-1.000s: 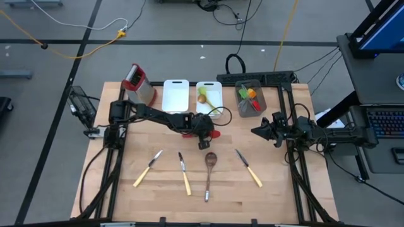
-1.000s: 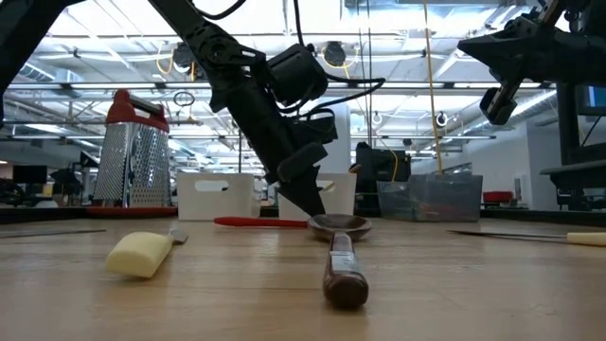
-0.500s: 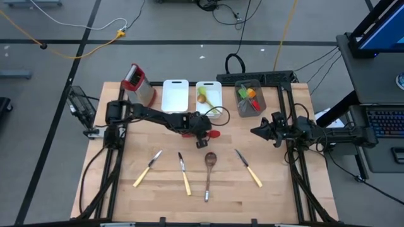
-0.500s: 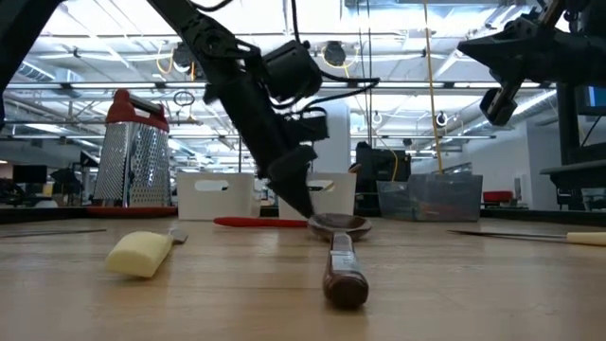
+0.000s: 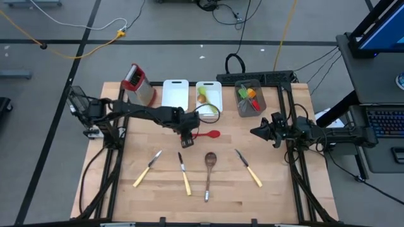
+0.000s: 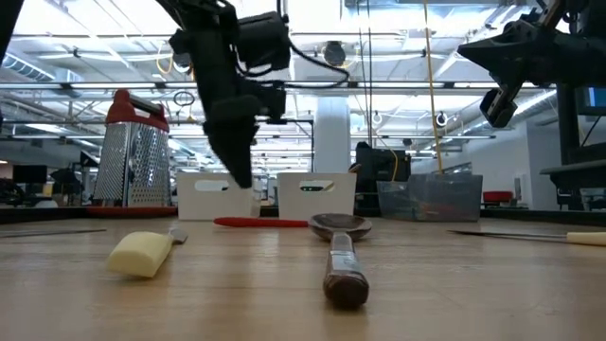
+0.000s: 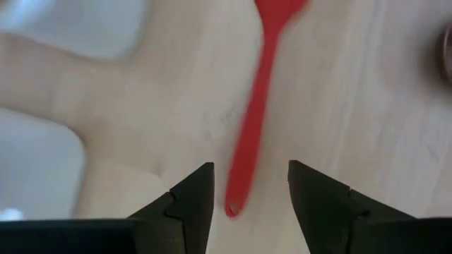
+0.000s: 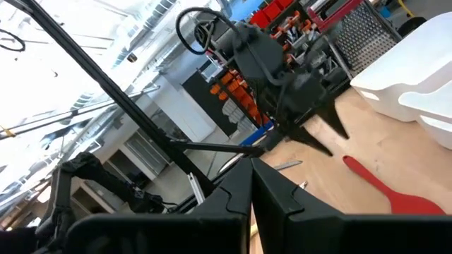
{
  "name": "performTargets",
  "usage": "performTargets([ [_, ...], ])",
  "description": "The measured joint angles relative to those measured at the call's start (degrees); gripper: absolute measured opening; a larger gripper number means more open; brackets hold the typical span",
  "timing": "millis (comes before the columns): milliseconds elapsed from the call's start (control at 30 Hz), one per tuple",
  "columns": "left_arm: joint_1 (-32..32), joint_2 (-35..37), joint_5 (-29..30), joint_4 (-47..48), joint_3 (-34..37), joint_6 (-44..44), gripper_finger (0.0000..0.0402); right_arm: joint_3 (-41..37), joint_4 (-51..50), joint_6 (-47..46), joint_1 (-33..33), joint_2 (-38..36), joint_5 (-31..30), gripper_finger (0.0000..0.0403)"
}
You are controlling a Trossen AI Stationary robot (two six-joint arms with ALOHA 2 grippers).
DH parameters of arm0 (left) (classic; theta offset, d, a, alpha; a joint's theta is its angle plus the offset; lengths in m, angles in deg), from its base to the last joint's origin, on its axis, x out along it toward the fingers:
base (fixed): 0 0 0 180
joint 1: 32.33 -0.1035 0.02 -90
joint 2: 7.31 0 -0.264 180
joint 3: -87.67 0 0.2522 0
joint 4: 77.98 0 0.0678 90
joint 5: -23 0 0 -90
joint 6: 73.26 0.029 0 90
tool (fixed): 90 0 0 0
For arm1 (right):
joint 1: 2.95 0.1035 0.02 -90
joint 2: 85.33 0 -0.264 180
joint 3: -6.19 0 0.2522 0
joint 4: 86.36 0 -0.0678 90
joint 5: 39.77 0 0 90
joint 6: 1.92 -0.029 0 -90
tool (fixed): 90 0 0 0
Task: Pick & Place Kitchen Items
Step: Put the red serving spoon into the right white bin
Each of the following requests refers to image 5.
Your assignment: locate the orange silicone spatula clear handle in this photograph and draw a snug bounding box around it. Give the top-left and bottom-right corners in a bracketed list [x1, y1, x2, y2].
[242, 88, 257, 113]

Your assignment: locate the white cable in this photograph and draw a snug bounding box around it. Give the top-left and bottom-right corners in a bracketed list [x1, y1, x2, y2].
[30, 0, 129, 32]

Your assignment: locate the red silicone spatula clear handle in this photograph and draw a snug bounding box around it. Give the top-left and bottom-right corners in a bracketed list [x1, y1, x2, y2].
[244, 99, 262, 113]

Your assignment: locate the yellow extension cable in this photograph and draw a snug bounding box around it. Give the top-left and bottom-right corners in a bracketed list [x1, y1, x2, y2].
[273, 0, 298, 72]
[0, 11, 126, 60]

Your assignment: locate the black caster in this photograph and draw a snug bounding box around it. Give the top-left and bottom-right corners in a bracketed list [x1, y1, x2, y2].
[0, 96, 13, 114]

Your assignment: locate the white box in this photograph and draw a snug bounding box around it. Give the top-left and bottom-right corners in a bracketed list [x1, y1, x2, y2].
[315, 108, 351, 132]

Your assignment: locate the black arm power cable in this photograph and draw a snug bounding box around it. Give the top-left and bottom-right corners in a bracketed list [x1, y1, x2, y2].
[78, 146, 108, 215]

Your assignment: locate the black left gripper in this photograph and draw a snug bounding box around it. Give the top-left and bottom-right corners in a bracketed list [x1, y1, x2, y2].
[172, 107, 201, 149]

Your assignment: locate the computer monitor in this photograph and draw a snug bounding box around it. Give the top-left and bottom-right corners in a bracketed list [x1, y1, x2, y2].
[348, 0, 404, 59]

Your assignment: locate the grey computer desk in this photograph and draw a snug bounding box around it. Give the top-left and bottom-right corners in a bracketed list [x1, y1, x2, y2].
[335, 33, 404, 174]

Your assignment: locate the long black floor cable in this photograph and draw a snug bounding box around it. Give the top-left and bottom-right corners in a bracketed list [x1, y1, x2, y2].
[324, 148, 404, 206]

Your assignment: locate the brown wooden spoon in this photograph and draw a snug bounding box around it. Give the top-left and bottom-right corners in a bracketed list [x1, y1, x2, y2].
[204, 151, 218, 202]

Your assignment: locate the green silicone spatula clear handle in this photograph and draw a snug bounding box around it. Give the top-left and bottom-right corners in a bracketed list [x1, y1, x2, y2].
[237, 84, 250, 113]

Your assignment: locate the black coiled cable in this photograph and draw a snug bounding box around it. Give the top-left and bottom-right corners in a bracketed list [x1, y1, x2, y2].
[224, 0, 253, 75]

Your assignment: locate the grey table foot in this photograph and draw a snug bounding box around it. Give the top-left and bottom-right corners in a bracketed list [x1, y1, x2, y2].
[3, 0, 63, 8]
[0, 71, 33, 80]

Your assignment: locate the red and steel box grater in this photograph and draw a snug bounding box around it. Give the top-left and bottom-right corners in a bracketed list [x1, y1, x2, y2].
[121, 62, 158, 108]

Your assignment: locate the red silicone spoon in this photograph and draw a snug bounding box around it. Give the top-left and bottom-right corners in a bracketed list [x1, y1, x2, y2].
[179, 130, 222, 141]

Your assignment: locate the black cable bundle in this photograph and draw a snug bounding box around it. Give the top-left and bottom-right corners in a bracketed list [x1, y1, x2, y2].
[195, 0, 244, 31]

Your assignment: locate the small black desk gadget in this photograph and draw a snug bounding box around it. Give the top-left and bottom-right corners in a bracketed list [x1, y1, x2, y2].
[391, 147, 404, 164]

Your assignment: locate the knife with cream handle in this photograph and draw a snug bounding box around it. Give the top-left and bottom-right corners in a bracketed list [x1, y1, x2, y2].
[234, 149, 264, 188]
[132, 149, 163, 188]
[177, 151, 193, 197]

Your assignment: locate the smoky transparent plastic bin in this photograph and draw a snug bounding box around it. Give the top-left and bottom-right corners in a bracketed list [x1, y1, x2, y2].
[234, 78, 268, 119]

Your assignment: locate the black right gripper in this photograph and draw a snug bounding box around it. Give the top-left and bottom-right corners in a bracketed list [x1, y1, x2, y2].
[250, 112, 300, 149]

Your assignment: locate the black backlit keyboard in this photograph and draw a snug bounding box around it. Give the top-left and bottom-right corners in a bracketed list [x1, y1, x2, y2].
[365, 108, 404, 139]

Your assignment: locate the green silicone spoon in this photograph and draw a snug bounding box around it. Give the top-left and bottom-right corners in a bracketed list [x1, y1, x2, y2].
[197, 86, 220, 115]

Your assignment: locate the white plastic bin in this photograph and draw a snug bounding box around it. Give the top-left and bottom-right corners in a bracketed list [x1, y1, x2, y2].
[161, 79, 190, 112]
[195, 81, 223, 116]

